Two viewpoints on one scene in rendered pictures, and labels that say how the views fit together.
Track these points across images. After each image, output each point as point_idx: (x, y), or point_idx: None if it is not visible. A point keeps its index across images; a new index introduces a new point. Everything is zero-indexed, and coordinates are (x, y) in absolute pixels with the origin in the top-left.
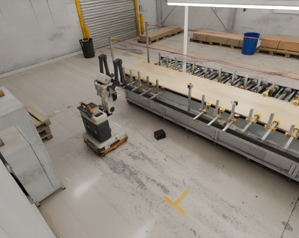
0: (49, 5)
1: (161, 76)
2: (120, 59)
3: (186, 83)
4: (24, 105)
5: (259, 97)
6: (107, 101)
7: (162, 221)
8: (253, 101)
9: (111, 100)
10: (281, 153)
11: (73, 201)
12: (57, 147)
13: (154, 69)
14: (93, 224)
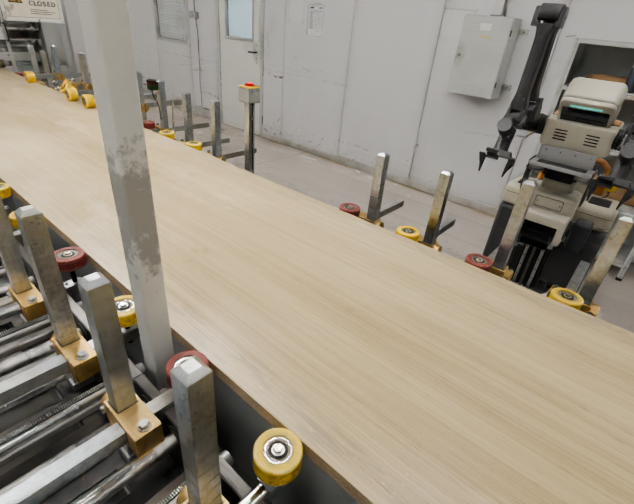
0: None
1: (374, 295)
2: (540, 5)
3: (217, 213)
4: None
5: None
6: (541, 181)
7: (323, 201)
8: (41, 133)
9: (536, 188)
10: None
11: (468, 224)
12: None
13: (506, 438)
14: (416, 206)
